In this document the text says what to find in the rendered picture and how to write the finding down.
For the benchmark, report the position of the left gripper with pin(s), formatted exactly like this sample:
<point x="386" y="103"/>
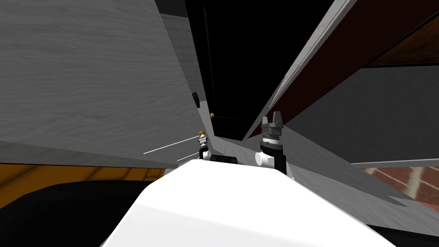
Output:
<point x="203" y="140"/>

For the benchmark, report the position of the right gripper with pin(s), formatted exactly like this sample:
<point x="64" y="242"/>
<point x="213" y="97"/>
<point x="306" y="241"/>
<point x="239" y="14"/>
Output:
<point x="272" y="130"/>

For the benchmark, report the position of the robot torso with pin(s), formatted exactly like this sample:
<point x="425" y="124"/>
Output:
<point x="240" y="206"/>

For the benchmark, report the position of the grey wooden door leaf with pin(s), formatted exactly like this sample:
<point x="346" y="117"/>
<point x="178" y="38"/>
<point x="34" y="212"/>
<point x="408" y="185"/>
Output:
<point x="85" y="85"/>

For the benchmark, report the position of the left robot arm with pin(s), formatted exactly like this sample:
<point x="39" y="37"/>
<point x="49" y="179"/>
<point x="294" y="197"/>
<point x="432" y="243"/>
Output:
<point x="68" y="219"/>

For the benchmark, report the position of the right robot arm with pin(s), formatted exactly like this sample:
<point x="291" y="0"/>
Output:
<point x="274" y="152"/>

